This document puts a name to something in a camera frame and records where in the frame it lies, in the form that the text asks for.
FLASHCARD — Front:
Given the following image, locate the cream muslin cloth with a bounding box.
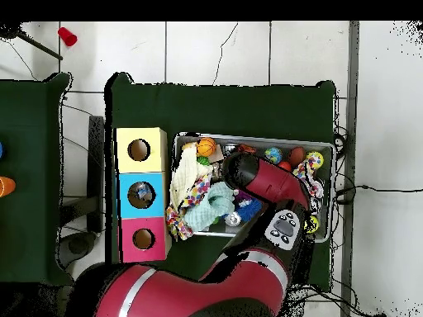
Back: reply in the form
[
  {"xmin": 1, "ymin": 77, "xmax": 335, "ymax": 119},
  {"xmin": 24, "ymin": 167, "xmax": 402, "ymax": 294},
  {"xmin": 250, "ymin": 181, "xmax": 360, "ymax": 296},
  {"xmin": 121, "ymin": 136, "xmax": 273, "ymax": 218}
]
[{"xmin": 169, "ymin": 143, "xmax": 214, "ymax": 209}]

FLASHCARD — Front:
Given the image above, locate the mint muslin cloth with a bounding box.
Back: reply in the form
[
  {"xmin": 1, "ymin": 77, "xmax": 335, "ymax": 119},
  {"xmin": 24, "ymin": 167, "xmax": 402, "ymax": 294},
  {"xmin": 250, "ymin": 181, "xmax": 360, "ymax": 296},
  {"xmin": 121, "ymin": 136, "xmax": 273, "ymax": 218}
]
[{"xmin": 183, "ymin": 181, "xmax": 236, "ymax": 232}]

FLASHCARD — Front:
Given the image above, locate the wooden box with three holes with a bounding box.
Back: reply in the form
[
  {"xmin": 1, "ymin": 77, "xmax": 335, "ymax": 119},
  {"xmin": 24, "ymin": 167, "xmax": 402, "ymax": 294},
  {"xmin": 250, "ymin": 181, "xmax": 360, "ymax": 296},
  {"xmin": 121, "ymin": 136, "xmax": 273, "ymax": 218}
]
[{"xmin": 113, "ymin": 126, "xmax": 173, "ymax": 264}]

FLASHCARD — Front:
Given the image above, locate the shallow clear mesh bin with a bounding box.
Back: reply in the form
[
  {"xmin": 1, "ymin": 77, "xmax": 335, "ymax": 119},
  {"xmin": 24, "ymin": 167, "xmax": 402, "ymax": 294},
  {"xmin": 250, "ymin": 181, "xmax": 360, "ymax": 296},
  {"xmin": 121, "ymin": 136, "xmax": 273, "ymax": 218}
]
[{"xmin": 168, "ymin": 131, "xmax": 336, "ymax": 244}]

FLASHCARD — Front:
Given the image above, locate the orange toy basketball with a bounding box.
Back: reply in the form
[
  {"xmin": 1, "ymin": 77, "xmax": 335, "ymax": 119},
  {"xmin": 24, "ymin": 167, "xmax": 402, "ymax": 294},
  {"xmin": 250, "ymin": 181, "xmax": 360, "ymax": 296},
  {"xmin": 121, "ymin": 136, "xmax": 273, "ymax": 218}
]
[{"xmin": 197, "ymin": 137, "xmax": 217, "ymax": 158}]

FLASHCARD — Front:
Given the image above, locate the globe print ball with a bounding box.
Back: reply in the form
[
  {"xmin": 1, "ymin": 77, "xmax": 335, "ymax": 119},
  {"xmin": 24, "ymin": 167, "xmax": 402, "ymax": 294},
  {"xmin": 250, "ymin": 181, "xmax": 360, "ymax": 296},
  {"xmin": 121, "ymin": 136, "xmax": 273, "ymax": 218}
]
[{"xmin": 264, "ymin": 147, "xmax": 283, "ymax": 165}]

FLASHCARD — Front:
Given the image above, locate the dark green tablecloth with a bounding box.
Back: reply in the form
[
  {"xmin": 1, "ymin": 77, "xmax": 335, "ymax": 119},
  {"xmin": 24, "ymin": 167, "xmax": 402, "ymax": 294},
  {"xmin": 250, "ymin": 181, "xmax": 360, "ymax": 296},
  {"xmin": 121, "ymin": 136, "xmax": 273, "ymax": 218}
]
[{"xmin": 104, "ymin": 72, "xmax": 337, "ymax": 291}]

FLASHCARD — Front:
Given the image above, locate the brown toy football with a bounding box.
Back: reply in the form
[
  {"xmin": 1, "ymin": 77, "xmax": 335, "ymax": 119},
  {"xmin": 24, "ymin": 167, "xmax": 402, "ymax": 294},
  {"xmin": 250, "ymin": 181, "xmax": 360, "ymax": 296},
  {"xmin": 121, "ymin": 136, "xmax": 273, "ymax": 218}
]
[{"xmin": 288, "ymin": 146, "xmax": 307, "ymax": 168}]

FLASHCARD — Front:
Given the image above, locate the white colourful patterned cloth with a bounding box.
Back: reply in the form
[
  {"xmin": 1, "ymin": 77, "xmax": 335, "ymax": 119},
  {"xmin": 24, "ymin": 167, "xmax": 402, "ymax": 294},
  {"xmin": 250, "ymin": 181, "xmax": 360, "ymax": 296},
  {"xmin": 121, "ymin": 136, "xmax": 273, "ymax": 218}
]
[{"xmin": 292, "ymin": 158, "xmax": 325, "ymax": 199}]

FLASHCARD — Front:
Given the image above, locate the yellow ball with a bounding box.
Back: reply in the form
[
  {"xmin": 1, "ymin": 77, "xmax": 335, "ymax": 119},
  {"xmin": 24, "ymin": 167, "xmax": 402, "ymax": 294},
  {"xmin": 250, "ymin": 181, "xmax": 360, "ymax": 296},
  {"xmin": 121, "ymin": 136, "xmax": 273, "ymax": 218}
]
[{"xmin": 305, "ymin": 150, "xmax": 325, "ymax": 170}]

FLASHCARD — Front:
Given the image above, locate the black upright stand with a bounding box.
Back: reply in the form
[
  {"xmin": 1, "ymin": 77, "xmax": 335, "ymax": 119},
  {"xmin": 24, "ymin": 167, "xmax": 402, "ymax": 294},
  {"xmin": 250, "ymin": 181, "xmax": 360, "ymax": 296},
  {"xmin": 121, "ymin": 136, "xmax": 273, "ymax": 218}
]
[{"xmin": 87, "ymin": 115, "xmax": 105, "ymax": 232}]

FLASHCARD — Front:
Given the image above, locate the grey rounded base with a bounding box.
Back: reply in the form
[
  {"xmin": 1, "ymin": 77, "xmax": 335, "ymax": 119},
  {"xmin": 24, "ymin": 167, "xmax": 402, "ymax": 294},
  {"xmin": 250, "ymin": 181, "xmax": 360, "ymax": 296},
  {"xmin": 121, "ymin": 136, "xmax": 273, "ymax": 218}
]
[{"xmin": 59, "ymin": 230, "xmax": 97, "ymax": 269}]

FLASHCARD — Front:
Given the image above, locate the side table with green cloth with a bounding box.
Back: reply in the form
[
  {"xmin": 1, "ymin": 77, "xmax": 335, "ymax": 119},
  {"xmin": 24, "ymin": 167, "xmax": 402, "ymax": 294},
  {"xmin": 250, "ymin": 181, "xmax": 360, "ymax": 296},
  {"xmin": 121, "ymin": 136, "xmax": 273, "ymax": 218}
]
[{"xmin": 0, "ymin": 73, "xmax": 75, "ymax": 286}]

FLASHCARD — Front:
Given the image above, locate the red plastic cup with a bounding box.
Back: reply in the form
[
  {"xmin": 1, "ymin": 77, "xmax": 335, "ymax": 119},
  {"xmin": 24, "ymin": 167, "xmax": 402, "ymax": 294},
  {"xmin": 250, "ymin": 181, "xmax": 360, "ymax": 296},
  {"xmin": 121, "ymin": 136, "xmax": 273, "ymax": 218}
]
[{"xmin": 57, "ymin": 26, "xmax": 78, "ymax": 47}]

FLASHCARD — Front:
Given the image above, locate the orange toy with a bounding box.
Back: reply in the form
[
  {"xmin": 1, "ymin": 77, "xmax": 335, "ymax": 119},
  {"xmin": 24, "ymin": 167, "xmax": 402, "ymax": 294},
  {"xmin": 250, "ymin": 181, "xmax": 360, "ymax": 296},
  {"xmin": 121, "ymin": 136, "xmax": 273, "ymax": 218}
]
[{"xmin": 0, "ymin": 176, "xmax": 17, "ymax": 198}]

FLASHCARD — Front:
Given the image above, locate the black tripod leg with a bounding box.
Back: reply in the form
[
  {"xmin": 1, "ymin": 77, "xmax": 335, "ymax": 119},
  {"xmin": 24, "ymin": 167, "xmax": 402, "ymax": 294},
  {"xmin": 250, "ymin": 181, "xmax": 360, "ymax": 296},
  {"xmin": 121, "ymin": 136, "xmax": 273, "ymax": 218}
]
[{"xmin": 0, "ymin": 22, "xmax": 64, "ymax": 61}]

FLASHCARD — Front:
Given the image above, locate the black cable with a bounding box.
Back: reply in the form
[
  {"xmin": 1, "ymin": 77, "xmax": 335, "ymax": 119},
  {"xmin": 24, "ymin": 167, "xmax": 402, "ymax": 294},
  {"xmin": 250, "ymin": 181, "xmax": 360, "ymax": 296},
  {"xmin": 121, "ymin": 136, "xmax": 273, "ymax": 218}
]
[{"xmin": 334, "ymin": 183, "xmax": 423, "ymax": 203}]

